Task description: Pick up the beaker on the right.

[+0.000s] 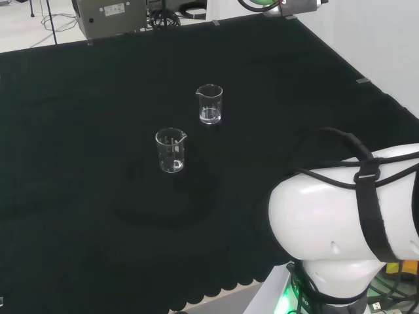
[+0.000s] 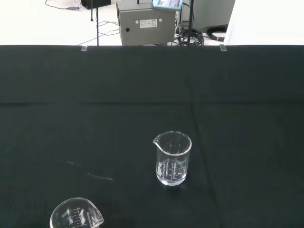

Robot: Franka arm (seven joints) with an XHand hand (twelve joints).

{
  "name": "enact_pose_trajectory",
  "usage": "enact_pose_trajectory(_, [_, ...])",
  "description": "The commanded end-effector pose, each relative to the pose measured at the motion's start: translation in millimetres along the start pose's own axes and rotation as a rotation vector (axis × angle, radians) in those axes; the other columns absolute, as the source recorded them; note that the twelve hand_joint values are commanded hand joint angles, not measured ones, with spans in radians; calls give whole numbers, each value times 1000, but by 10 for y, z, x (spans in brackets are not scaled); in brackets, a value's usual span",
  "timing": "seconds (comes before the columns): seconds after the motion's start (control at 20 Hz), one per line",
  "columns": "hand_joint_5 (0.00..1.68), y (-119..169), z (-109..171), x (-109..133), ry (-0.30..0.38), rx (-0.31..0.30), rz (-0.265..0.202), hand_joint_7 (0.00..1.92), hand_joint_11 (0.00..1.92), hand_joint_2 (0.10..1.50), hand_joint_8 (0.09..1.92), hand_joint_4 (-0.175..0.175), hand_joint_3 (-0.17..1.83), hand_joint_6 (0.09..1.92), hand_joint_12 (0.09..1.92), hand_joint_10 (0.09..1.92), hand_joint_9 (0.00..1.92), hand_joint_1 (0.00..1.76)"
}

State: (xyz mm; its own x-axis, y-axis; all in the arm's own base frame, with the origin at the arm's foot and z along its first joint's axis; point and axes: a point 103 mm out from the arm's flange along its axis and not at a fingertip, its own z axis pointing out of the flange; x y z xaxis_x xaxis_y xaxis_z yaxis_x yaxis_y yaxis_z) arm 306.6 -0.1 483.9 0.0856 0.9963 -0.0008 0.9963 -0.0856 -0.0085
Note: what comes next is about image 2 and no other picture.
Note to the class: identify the grey metal cabinet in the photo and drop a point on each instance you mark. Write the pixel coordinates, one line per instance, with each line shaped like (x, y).
(147, 34)

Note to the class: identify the black tripod stand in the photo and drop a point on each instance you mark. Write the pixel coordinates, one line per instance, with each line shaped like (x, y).
(97, 28)

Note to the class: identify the black bench cloth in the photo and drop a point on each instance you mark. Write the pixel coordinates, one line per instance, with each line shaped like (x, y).
(118, 95)

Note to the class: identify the black stand pole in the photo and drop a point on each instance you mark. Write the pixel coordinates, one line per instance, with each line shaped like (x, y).
(191, 14)

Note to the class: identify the large white panel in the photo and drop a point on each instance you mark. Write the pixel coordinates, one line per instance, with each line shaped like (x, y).
(261, 23)

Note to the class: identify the clear cloth clip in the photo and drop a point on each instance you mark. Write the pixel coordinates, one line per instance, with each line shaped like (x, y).
(223, 47)
(84, 48)

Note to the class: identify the tablet screen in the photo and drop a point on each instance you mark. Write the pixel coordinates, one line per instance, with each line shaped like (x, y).
(166, 3)

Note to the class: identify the clear glass rod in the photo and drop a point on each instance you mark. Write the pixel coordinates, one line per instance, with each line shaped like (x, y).
(102, 177)

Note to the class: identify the black box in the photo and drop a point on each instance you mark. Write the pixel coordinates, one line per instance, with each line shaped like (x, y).
(96, 2)

